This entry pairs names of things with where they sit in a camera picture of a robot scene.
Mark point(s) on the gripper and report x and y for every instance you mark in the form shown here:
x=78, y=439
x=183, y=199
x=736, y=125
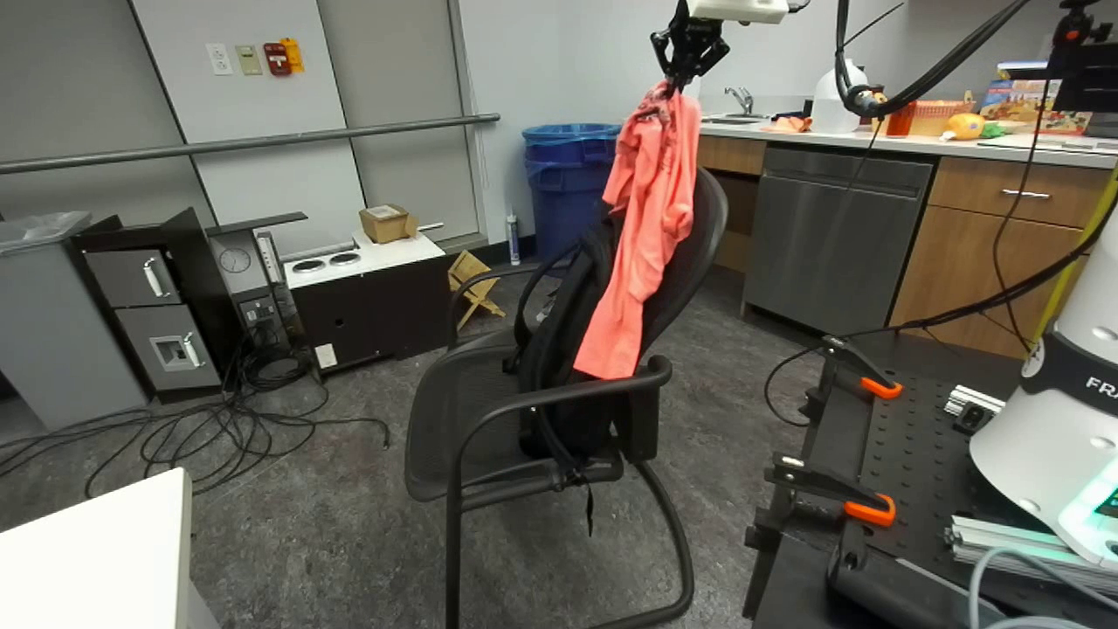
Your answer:
x=696, y=31

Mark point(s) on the black and white toy kitchen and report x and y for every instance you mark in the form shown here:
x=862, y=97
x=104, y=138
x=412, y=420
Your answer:
x=367, y=297

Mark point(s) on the long aluminium profile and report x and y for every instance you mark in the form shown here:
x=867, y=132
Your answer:
x=996, y=537

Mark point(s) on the white plastic jug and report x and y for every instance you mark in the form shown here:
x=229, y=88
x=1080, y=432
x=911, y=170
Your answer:
x=830, y=105

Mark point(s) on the blue trash bin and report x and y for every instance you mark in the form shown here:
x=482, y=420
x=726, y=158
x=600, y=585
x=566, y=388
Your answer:
x=568, y=183

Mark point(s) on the white table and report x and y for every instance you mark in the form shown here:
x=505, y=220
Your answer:
x=87, y=559

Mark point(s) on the colourful picture box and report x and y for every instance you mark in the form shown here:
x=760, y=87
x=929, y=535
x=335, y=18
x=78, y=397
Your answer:
x=1017, y=100

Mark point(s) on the black mesh chair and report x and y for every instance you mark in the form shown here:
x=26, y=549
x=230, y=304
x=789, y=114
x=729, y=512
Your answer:
x=476, y=411

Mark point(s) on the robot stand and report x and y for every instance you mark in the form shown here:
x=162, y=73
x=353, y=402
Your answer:
x=908, y=454

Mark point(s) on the black backpack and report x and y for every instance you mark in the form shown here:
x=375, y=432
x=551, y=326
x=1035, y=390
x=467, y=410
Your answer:
x=559, y=349

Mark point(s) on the silver tap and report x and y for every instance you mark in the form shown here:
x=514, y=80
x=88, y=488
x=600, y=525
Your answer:
x=742, y=98

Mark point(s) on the stainless steel dishwasher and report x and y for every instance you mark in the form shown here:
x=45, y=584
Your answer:
x=830, y=236

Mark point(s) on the wooden folding rack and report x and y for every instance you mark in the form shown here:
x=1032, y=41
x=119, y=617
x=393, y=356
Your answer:
x=472, y=288

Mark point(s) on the beige switch plate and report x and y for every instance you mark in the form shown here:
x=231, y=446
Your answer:
x=249, y=60

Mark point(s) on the small cardboard box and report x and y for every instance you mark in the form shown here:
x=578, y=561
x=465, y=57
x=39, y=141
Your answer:
x=386, y=224

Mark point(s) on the black clamp with orange tips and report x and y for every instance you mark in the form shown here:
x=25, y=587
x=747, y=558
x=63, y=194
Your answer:
x=821, y=489
x=852, y=362

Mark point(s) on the wooden cabinet door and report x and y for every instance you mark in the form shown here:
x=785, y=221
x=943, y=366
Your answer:
x=952, y=279

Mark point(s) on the coral pink shirt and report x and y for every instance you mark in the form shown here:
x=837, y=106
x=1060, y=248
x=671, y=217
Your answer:
x=651, y=218

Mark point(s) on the short aluminium profile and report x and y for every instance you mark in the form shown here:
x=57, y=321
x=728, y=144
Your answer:
x=971, y=404

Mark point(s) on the orange cup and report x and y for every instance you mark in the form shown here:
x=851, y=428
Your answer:
x=900, y=120

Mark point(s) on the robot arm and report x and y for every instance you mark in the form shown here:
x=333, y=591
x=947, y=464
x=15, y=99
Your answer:
x=1061, y=411

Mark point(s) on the white sealant tube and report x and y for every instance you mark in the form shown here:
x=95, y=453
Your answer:
x=514, y=240

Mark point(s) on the yellow toy fruit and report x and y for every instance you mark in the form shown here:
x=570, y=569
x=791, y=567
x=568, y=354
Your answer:
x=965, y=127

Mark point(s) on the woven basket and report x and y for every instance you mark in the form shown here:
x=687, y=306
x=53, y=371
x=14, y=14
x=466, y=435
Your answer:
x=939, y=118

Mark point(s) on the grey wall handrail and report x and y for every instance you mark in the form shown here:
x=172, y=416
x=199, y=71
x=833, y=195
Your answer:
x=262, y=140

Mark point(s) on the wooden drawer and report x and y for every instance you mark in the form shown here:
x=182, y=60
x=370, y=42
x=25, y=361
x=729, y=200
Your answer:
x=978, y=188

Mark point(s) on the white wall socket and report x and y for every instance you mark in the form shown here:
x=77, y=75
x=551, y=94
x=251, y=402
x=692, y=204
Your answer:
x=219, y=58

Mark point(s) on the red fire alarm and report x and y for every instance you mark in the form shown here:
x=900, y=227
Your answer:
x=278, y=59

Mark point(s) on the camera on mount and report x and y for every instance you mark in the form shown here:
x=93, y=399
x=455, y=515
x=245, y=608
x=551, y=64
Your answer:
x=1087, y=74

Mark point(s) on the sink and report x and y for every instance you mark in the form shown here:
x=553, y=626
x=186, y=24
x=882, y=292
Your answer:
x=734, y=118

